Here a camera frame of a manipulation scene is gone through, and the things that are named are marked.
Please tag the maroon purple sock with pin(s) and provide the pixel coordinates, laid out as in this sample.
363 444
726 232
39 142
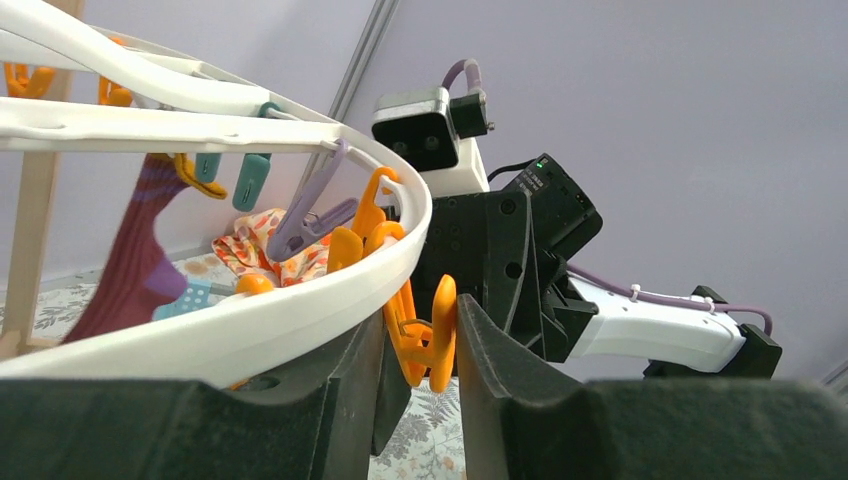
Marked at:
138 278

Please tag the white plastic clip hanger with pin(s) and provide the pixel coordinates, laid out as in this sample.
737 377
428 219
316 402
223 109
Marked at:
232 131

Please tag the wooden drying rack frame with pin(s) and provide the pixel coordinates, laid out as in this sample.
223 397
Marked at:
36 191

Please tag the orange clothespin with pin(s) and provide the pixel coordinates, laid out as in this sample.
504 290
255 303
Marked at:
424 348
254 284
369 229

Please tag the floral patterned table mat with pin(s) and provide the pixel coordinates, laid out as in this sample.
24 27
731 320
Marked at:
230 345

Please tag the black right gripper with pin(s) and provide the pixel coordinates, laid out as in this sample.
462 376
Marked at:
485 241

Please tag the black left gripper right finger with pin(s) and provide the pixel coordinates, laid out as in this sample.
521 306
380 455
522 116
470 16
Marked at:
524 419

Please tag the light blue plastic basket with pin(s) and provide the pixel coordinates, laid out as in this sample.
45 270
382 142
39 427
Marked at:
195 297

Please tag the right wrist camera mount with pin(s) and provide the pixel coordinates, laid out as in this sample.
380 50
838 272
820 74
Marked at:
436 135

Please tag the purple clothespin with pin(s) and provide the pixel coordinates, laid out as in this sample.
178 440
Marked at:
301 227

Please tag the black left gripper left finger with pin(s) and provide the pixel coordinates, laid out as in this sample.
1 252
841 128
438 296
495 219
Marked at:
311 418

